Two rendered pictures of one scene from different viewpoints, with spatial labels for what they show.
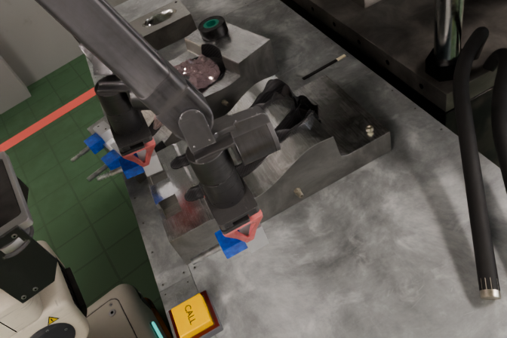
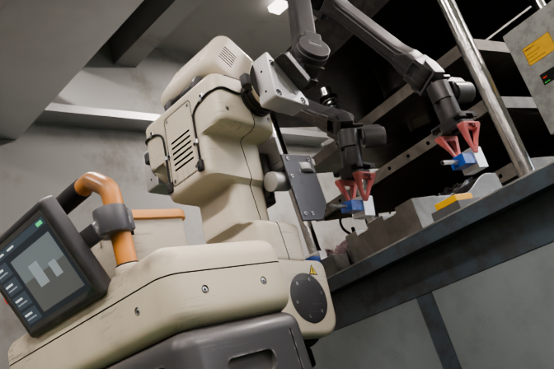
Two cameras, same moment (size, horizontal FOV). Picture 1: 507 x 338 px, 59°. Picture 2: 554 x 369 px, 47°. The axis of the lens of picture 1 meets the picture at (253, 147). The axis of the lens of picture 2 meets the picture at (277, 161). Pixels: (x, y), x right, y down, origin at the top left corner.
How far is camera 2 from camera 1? 1.67 m
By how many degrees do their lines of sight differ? 69
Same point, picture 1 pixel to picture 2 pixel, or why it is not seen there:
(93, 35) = (382, 33)
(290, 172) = (477, 186)
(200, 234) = (429, 205)
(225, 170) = (452, 91)
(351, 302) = not seen: outside the picture
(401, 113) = not seen: hidden behind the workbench
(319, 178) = not seen: hidden behind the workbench
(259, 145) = (465, 84)
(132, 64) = (399, 44)
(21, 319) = (294, 247)
